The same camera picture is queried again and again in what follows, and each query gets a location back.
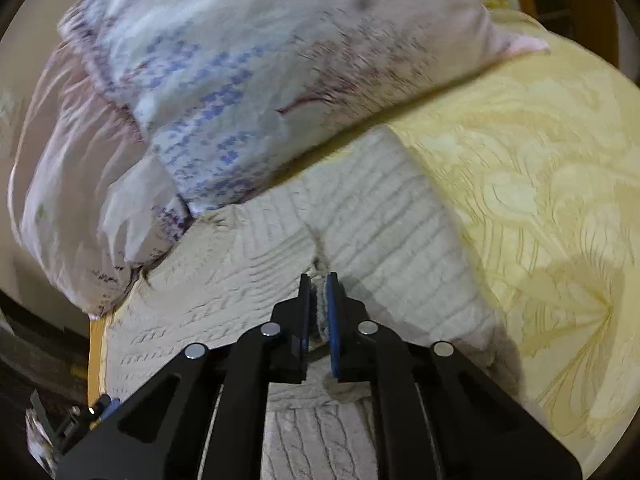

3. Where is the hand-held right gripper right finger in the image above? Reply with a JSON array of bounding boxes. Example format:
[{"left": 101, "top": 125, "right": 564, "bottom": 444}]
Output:
[{"left": 325, "top": 272, "right": 584, "bottom": 480}]

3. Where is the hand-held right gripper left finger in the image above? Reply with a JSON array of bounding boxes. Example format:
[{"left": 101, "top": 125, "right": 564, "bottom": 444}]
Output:
[{"left": 56, "top": 273, "right": 318, "bottom": 480}]

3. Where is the white cable-knit sweater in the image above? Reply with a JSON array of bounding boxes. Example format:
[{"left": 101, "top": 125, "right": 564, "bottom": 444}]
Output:
[{"left": 102, "top": 127, "right": 521, "bottom": 480}]

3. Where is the yellow patterned bed sheet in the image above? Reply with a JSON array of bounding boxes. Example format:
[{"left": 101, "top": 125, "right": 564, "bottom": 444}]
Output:
[{"left": 390, "top": 7, "right": 640, "bottom": 438}]

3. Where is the white patterned pillow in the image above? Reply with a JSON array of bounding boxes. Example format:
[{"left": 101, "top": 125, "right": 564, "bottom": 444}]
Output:
[{"left": 7, "top": 0, "right": 551, "bottom": 318}]

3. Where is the wooden bed frame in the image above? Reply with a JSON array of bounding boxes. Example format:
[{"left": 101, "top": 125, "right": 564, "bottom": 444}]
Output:
[{"left": 88, "top": 316, "right": 108, "bottom": 408}]

